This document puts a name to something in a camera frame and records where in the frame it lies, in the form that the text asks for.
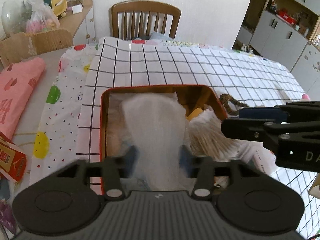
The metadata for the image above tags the cotton swab pack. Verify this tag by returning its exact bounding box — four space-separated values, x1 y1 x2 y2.
189 109 241 162

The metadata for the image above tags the brown hair scrunchie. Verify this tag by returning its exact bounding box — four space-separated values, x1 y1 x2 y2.
219 94 249 116

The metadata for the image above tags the white non-woven cloth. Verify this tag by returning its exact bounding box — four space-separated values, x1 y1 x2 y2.
121 93 194 192

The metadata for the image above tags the yellow soft item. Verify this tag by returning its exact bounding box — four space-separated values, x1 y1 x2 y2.
186 105 207 121

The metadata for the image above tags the white pink plush toy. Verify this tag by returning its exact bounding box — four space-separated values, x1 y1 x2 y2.
302 94 310 101

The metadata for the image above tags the red storage box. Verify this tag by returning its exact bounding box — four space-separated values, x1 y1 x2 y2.
99 84 228 196

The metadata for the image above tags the black grid white tablecloth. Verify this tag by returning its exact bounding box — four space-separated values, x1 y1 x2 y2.
76 37 320 239

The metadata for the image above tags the red yellow carton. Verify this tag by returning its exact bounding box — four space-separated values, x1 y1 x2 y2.
0 133 27 182

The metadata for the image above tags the pink folded towel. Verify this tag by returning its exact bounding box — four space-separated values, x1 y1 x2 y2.
0 57 46 139

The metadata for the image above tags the light blue seat cushion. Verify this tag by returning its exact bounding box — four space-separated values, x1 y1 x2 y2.
149 31 172 40

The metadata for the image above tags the wooden side cabinet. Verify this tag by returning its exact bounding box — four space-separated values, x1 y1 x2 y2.
59 0 97 45

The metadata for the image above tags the cardboard box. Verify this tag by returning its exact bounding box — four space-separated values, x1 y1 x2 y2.
1 29 73 67

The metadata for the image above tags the small white box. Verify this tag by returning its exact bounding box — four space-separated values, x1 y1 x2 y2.
72 4 83 15

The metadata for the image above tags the wooden chair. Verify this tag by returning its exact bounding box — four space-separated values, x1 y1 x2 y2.
111 0 181 40

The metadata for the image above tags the clear plastic bag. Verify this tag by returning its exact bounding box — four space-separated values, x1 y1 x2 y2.
26 0 60 34

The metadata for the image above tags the yellow tissue holder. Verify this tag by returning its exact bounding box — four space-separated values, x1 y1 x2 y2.
44 0 67 17

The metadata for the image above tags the grey wooden wall cabinet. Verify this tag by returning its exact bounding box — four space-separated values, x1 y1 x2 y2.
234 0 319 99

